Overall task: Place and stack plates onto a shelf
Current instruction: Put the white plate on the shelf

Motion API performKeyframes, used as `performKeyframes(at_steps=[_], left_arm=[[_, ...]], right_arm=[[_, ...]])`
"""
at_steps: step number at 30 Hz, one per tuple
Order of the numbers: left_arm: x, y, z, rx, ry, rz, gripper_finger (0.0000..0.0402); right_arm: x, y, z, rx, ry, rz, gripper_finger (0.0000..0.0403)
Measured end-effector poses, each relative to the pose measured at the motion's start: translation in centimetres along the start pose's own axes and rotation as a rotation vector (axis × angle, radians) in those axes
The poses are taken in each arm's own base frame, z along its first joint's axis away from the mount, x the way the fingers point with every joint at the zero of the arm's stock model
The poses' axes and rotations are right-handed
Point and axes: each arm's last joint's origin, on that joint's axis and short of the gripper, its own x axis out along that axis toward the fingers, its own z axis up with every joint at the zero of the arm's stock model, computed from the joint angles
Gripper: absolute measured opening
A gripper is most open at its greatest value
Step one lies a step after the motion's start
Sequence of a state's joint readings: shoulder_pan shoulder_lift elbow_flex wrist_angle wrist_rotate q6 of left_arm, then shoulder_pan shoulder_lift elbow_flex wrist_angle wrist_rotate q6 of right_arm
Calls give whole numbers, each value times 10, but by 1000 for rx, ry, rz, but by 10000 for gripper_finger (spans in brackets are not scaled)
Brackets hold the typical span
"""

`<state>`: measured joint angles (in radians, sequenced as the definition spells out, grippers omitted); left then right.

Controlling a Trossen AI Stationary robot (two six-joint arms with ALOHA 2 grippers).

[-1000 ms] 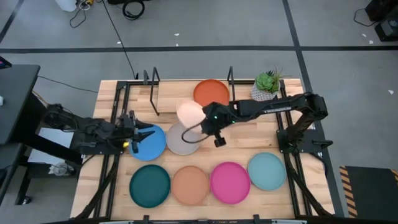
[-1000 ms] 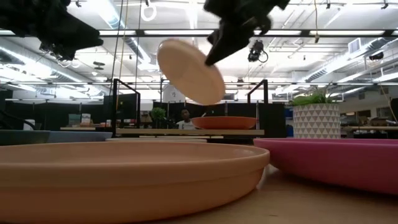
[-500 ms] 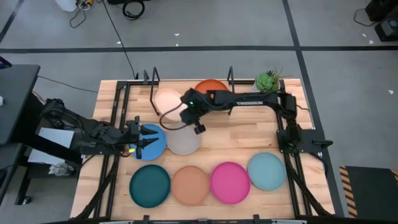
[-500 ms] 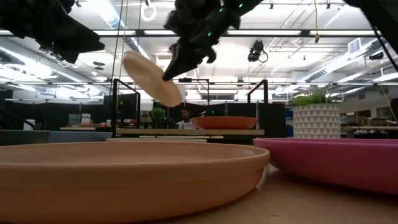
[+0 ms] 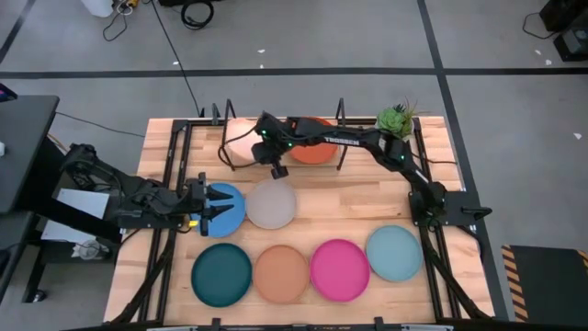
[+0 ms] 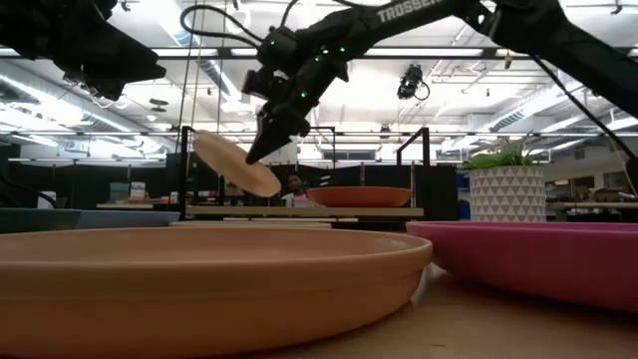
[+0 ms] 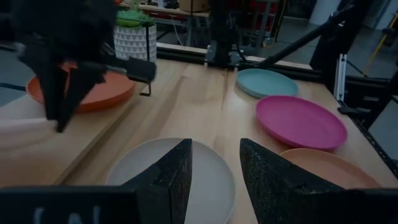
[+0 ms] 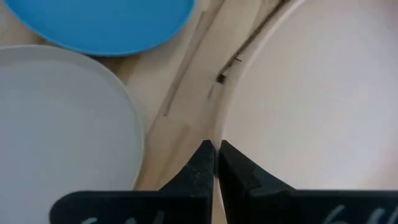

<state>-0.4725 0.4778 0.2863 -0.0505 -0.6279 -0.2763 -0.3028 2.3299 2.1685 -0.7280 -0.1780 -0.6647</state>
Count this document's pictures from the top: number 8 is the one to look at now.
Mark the light blue plate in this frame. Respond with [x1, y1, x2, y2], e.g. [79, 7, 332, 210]
[0, 44, 146, 224]

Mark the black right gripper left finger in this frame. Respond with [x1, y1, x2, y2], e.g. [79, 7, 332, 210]
[49, 139, 216, 224]

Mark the pale pink plate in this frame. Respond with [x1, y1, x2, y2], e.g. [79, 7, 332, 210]
[213, 0, 398, 206]

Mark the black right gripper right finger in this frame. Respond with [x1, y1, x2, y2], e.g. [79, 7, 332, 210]
[218, 139, 398, 224]

